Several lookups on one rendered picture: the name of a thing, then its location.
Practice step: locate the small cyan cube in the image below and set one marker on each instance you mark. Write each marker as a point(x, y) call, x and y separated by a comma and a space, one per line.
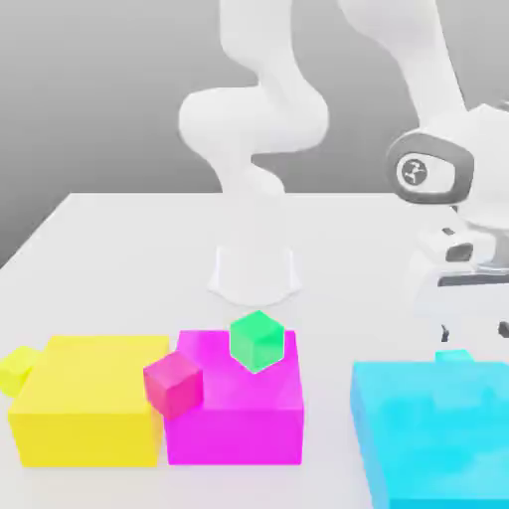
point(452, 356)

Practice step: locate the large cyan box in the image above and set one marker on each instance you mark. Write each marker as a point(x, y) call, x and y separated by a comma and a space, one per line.
point(437, 445)

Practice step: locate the large yellow box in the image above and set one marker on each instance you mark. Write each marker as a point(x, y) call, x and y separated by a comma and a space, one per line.
point(83, 397)

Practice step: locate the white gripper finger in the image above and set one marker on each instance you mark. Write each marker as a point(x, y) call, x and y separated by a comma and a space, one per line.
point(504, 330)
point(443, 332)

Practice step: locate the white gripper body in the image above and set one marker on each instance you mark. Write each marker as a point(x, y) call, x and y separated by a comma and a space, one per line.
point(465, 302)

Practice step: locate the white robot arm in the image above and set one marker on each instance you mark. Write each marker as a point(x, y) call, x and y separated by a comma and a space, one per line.
point(254, 119)

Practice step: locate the small green cube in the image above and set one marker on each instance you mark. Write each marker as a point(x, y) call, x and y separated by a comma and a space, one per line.
point(256, 342)

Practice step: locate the small red cube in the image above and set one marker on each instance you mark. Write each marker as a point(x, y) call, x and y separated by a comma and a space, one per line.
point(173, 385)

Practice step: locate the small yellow cube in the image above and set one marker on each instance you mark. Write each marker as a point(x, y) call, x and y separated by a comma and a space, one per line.
point(16, 370)

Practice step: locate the large magenta box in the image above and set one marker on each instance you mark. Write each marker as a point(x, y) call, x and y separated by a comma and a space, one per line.
point(246, 421)

